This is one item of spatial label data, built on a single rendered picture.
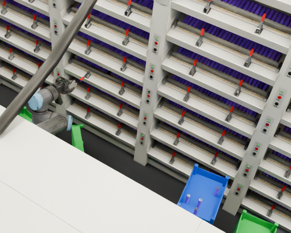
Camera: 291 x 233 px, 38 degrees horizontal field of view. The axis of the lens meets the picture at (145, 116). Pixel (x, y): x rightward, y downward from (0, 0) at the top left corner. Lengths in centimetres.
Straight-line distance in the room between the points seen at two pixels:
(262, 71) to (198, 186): 72
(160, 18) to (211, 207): 102
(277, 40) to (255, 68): 20
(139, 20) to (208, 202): 104
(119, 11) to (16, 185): 170
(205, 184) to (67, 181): 166
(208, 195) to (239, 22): 93
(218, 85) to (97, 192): 159
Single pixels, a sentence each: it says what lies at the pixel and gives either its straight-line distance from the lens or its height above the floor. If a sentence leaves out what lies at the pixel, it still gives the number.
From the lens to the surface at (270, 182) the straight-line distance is 267.
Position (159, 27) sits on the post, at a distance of 225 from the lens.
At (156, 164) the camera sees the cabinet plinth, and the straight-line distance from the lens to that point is 300.
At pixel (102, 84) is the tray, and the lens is 276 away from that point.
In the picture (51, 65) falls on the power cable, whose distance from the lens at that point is 90.
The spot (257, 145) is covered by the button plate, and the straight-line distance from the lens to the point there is 240.
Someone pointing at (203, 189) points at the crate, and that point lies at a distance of 237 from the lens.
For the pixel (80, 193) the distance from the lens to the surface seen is 78.
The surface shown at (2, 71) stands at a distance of 351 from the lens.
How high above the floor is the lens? 237
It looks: 45 degrees down
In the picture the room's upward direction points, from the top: 8 degrees clockwise
